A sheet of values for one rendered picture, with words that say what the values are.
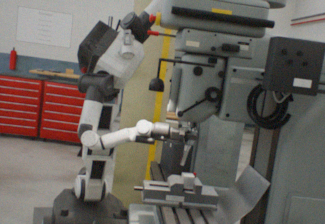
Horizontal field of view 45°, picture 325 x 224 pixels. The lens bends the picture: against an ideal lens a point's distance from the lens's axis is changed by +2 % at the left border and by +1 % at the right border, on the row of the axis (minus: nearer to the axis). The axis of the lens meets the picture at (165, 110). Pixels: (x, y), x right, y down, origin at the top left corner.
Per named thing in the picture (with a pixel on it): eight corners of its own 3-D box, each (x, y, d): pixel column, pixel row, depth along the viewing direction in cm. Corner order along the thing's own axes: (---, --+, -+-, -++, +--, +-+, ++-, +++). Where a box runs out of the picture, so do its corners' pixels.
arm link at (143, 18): (138, 5, 214) (121, 24, 215) (144, 9, 207) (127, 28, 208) (151, 19, 222) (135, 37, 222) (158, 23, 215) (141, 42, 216)
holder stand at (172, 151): (170, 175, 224) (174, 141, 222) (159, 164, 245) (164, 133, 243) (189, 176, 228) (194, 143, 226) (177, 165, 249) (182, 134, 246)
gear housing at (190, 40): (180, 50, 169) (183, 27, 168) (173, 50, 193) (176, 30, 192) (254, 60, 173) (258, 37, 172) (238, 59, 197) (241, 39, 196)
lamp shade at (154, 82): (145, 89, 181) (147, 76, 180) (159, 90, 184) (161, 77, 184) (152, 91, 175) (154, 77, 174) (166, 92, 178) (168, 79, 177)
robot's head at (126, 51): (119, 60, 196) (122, 51, 189) (119, 43, 200) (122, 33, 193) (131, 61, 198) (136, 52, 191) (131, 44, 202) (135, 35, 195)
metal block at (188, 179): (182, 188, 180) (184, 176, 180) (180, 184, 186) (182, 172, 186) (193, 189, 181) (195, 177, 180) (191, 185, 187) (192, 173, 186)
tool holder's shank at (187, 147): (184, 141, 189) (177, 162, 191) (187, 144, 187) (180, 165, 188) (189, 142, 191) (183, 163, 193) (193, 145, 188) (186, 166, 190)
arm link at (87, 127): (70, 143, 181) (81, 98, 186) (77, 147, 194) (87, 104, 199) (95, 148, 181) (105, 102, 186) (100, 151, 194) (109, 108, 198)
